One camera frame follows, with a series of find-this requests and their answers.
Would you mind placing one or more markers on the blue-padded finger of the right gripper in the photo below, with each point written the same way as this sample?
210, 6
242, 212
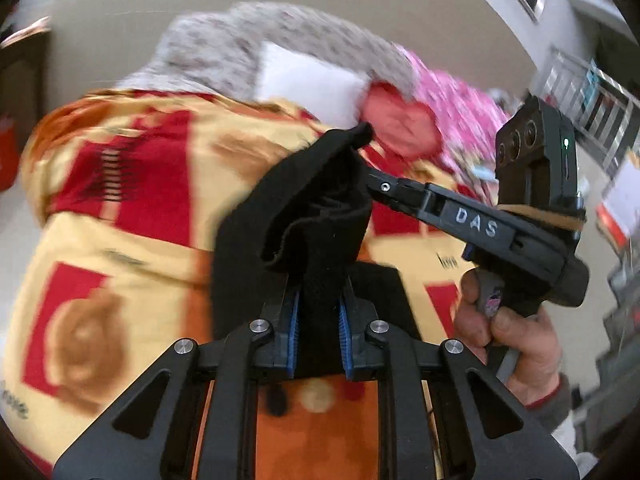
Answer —
398, 194

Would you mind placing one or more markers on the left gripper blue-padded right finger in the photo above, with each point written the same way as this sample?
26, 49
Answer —
443, 414

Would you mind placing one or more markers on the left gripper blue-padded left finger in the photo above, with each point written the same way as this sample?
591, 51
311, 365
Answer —
193, 412

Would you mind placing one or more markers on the black pants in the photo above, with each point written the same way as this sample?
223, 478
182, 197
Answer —
298, 232

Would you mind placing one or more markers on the grey sleeve forearm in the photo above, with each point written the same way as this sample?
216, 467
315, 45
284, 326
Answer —
554, 408

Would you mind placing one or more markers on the person right hand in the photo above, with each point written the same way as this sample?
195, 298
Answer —
536, 375

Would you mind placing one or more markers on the red heart-shaped cushion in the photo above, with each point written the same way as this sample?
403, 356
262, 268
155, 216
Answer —
408, 129

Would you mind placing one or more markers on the pink patterned quilt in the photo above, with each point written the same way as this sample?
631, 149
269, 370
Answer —
468, 120

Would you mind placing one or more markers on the white pillow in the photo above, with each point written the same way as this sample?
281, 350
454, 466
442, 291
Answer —
329, 92

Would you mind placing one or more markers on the metal shelf rack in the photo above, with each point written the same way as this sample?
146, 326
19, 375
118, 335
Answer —
605, 114

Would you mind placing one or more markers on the red yellow orange blanket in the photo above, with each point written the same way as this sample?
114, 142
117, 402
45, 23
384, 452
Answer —
129, 187

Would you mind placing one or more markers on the red shopping bag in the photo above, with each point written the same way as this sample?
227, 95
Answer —
9, 153

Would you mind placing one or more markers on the dark wooden desk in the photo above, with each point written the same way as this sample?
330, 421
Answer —
24, 69

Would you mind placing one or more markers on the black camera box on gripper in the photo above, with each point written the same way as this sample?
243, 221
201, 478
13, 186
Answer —
536, 160

